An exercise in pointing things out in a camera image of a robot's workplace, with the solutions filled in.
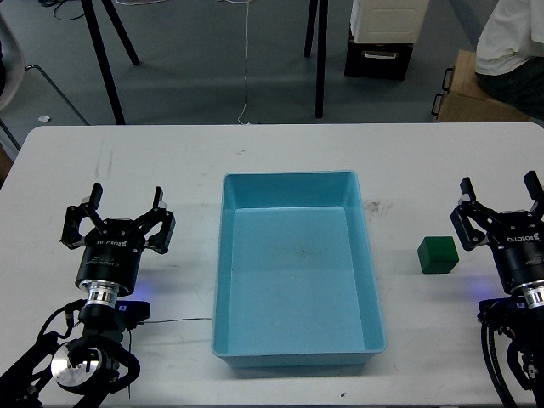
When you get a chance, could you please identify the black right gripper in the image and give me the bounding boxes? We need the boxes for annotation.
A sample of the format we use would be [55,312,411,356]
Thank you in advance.
[450,170,544,294]

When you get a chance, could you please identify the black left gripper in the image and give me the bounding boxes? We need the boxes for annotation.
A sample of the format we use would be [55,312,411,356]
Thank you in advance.
[59,183,177,298]

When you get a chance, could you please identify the green cube block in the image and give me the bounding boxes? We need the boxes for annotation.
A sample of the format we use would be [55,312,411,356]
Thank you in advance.
[417,236,459,275]

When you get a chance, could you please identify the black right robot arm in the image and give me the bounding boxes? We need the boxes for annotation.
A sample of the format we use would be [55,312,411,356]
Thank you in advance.
[450,171,543,407]

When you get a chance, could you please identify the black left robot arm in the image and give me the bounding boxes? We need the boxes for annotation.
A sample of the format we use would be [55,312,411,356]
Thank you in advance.
[1,184,175,407]

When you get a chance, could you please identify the person in white shirt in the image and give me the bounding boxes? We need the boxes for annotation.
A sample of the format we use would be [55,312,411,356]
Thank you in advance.
[475,0,543,120]

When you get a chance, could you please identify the light blue plastic bin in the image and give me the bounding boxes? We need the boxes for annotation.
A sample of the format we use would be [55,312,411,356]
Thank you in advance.
[212,171,387,367]

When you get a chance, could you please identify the grey chair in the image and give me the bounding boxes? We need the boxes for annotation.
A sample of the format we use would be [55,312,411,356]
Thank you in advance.
[0,10,89,152]

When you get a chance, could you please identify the white plastic container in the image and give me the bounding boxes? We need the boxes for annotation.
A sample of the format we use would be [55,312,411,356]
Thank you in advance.
[350,0,429,44]

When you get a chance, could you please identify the black tripod legs left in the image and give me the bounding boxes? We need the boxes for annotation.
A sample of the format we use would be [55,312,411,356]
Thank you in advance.
[80,0,141,126]

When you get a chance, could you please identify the black tripod legs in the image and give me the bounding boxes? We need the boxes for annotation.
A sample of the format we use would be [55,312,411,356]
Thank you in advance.
[80,0,141,126]
[303,0,329,119]

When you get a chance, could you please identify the black tripod legs right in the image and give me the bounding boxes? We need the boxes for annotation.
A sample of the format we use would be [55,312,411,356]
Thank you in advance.
[303,0,329,119]

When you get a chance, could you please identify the wooden box with handles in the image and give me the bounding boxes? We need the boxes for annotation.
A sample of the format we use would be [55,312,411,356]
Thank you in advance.
[431,50,530,122]

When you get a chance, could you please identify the black case with handle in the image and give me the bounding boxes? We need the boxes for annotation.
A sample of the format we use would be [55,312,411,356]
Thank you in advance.
[344,34,414,81]

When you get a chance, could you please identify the black cable on floor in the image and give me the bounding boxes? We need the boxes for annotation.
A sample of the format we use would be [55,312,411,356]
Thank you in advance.
[40,0,86,21]

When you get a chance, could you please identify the white hanging cable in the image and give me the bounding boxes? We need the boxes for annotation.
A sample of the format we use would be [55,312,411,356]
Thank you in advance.
[220,0,261,125]

